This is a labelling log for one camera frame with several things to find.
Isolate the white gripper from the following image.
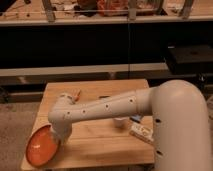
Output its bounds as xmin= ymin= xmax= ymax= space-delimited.
xmin=50 ymin=124 xmax=72 ymax=145

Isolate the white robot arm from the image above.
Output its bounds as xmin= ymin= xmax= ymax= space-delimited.
xmin=48 ymin=80 xmax=213 ymax=171

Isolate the white packaged bottle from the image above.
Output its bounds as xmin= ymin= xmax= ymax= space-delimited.
xmin=130 ymin=123 xmax=153 ymax=144

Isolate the orange clutter on shelf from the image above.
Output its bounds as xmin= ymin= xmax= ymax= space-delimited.
xmin=97 ymin=0 xmax=128 ymax=16

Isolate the white plastic cup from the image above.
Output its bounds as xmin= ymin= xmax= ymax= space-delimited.
xmin=113 ymin=117 xmax=128 ymax=128

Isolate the black equipment case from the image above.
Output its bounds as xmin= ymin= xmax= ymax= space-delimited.
xmin=165 ymin=45 xmax=213 ymax=75

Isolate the orange toy carrot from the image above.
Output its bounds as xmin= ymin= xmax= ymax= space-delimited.
xmin=74 ymin=90 xmax=81 ymax=101

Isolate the orange ceramic bowl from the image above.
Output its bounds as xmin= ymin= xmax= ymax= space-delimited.
xmin=25 ymin=125 xmax=60 ymax=167

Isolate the long shelf bench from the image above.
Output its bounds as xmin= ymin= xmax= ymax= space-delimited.
xmin=0 ymin=0 xmax=213 ymax=26

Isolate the small blue object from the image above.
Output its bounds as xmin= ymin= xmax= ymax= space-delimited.
xmin=130 ymin=115 xmax=142 ymax=123

